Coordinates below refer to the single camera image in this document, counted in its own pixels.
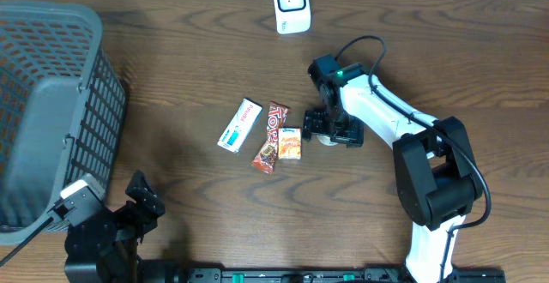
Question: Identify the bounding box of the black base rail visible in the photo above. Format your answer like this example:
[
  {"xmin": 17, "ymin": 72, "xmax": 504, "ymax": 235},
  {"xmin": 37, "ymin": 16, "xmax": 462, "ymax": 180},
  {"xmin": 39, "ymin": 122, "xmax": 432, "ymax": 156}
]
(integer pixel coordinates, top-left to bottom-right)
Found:
[{"xmin": 174, "ymin": 267, "xmax": 506, "ymax": 283}]

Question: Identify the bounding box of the orange tissue pack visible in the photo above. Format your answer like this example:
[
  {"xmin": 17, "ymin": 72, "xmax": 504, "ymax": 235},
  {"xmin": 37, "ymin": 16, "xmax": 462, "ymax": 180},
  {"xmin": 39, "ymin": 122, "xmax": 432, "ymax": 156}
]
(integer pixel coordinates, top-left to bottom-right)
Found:
[{"xmin": 278, "ymin": 128, "xmax": 301, "ymax": 160}]

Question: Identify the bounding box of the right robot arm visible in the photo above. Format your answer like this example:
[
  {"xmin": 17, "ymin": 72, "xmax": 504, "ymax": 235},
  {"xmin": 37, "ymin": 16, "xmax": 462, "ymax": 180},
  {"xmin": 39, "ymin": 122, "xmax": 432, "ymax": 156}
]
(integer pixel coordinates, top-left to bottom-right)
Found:
[{"xmin": 302, "ymin": 54, "xmax": 487, "ymax": 282}]

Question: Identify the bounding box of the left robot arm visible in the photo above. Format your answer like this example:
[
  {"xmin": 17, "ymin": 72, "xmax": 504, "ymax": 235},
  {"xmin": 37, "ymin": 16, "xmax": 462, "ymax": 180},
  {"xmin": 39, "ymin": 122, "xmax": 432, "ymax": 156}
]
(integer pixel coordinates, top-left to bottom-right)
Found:
[{"xmin": 64, "ymin": 171, "xmax": 187, "ymax": 283}]

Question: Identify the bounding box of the white Panadol box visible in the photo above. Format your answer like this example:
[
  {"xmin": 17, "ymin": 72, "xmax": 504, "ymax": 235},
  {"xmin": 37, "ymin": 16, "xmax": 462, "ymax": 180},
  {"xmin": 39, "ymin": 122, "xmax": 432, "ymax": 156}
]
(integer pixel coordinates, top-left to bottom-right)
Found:
[{"xmin": 217, "ymin": 98, "xmax": 262, "ymax": 153}]

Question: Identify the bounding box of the red Top candy wrapper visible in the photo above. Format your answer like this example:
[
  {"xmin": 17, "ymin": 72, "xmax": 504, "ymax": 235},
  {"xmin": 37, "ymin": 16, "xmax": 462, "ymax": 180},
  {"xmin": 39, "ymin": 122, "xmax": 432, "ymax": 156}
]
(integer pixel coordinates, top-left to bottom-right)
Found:
[{"xmin": 252, "ymin": 101, "xmax": 291, "ymax": 174}]

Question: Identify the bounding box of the grey plastic basket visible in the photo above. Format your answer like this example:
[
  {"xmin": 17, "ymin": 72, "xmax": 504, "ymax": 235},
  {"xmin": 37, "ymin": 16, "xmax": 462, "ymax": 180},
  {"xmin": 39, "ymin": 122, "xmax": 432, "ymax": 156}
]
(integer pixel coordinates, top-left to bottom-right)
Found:
[{"xmin": 1, "ymin": 0, "xmax": 127, "ymax": 245}]

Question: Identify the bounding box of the green lid jar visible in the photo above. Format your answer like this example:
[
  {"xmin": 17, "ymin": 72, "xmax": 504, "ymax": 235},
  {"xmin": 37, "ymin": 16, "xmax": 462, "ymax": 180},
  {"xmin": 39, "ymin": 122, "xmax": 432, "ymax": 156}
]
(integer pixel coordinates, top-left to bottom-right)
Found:
[{"xmin": 317, "ymin": 135, "xmax": 338, "ymax": 147}]

